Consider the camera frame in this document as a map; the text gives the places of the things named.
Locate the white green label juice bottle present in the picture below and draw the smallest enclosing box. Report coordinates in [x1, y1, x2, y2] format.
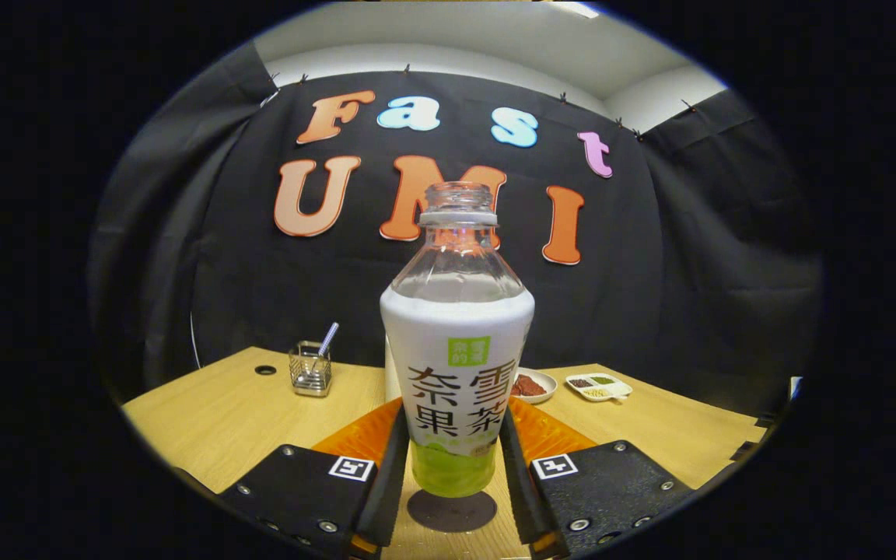
[380, 181, 536, 499]

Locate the white plate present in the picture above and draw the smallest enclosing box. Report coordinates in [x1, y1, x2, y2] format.
[510, 367, 558, 404]

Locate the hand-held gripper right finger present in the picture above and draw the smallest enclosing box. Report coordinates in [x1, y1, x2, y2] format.
[499, 397, 698, 560]

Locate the dark round coaster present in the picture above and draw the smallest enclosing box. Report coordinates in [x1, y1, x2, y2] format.
[407, 488, 498, 534]

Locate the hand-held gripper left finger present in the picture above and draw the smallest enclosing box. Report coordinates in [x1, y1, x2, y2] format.
[219, 397, 411, 560]

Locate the metal mesh utensil holder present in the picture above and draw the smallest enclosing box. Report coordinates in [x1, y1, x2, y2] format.
[289, 341, 333, 398]

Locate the wooden table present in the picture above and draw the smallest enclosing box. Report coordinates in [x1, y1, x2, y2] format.
[121, 346, 768, 560]

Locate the white divided snack tray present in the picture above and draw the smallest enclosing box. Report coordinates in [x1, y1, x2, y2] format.
[565, 373, 633, 402]

